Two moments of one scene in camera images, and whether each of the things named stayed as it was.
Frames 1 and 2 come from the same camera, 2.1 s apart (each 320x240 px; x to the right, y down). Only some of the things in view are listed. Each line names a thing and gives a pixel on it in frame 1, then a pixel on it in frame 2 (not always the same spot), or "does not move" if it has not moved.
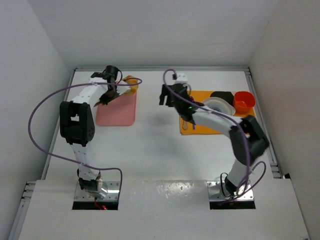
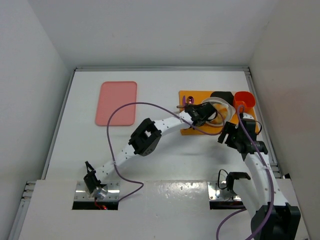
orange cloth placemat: [189, 127] does not move
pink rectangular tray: [121, 111] does not move
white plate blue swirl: [220, 104] does not move
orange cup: [244, 102] does not move
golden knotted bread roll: [133, 88] -> [222, 109]
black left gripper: [108, 96] -> [208, 110]
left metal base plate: [112, 192] does not move
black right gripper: [167, 93] -> [227, 132]
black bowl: [226, 95] does not move
